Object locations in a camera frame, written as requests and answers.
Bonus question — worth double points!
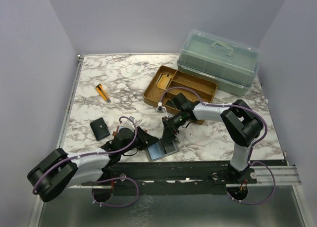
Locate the black card holder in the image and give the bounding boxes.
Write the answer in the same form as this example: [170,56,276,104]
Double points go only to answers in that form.
[90,117,110,141]

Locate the orange utility knife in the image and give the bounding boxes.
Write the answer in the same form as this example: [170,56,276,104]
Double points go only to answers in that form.
[96,84,111,103]

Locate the woven wicker divided tray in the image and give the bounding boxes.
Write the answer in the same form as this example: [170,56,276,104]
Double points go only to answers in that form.
[143,65,217,115]

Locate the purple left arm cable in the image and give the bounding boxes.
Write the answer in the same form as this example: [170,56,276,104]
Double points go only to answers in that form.
[33,116,138,208]

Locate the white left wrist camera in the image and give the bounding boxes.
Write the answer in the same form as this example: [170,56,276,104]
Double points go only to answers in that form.
[122,116,135,130]

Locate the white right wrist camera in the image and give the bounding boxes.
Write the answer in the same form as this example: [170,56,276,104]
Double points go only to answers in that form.
[156,102,168,116]

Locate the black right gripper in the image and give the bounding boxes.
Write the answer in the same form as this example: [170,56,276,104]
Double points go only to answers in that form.
[161,110,186,146]

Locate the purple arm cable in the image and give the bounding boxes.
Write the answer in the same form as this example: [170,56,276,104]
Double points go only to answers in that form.
[159,87,276,205]
[33,116,138,208]

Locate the grey card holder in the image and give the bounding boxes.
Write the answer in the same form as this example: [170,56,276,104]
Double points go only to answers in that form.
[145,139,179,161]

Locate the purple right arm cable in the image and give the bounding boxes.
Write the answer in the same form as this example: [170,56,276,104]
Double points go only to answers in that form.
[159,87,276,205]

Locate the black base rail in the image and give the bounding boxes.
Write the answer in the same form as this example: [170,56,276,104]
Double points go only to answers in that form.
[81,160,263,197]

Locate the clear green plastic toolbox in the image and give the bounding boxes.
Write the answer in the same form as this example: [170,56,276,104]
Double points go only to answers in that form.
[177,30,260,96]

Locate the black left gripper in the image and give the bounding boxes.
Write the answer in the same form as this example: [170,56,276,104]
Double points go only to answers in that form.
[120,126,159,155]

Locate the yellow cards in tray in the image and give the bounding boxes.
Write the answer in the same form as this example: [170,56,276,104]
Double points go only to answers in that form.
[156,74,173,90]

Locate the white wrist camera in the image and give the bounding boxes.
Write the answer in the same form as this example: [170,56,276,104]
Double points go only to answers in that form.
[156,102,168,116]
[122,116,135,130]

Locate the grey credit card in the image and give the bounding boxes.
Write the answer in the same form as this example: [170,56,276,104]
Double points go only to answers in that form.
[164,141,179,155]
[165,100,176,109]

